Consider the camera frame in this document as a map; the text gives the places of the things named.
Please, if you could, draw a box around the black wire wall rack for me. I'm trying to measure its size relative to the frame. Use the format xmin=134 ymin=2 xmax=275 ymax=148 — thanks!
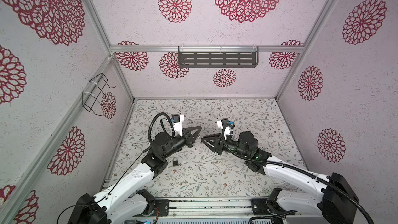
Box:
xmin=81 ymin=73 xmax=117 ymax=119

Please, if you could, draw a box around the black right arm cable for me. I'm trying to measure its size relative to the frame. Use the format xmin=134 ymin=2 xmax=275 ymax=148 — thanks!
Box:
xmin=221 ymin=125 xmax=375 ymax=224

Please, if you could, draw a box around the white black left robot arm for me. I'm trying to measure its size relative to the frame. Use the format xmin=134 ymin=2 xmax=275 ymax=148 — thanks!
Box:
xmin=68 ymin=126 xmax=202 ymax=224

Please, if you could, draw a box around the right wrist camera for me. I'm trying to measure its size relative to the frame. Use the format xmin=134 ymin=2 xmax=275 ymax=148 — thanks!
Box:
xmin=216 ymin=118 xmax=235 ymax=141

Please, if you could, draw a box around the dark metal wall shelf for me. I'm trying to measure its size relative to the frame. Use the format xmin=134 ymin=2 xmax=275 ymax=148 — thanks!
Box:
xmin=177 ymin=47 xmax=259 ymax=68

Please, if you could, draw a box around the black padlock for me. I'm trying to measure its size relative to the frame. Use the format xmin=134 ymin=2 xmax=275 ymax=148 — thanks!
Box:
xmin=173 ymin=159 xmax=179 ymax=167

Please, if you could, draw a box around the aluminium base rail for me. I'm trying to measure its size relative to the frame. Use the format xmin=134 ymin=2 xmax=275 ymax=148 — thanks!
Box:
xmin=130 ymin=196 xmax=330 ymax=222

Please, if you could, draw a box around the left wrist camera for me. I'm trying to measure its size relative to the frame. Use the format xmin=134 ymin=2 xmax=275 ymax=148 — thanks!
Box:
xmin=171 ymin=115 xmax=184 ymax=136

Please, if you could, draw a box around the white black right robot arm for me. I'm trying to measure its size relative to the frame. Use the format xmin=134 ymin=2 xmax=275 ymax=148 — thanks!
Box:
xmin=202 ymin=132 xmax=359 ymax=224

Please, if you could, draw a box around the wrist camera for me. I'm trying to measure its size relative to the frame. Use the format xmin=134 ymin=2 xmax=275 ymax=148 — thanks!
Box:
xmin=171 ymin=115 xmax=184 ymax=136
xmin=216 ymin=118 xmax=235 ymax=141

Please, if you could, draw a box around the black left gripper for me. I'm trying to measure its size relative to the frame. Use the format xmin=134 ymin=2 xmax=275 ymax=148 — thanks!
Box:
xmin=163 ymin=126 xmax=202 ymax=160

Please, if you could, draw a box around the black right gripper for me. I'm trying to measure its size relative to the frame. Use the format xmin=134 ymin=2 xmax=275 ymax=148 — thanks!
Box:
xmin=203 ymin=134 xmax=250 ymax=161

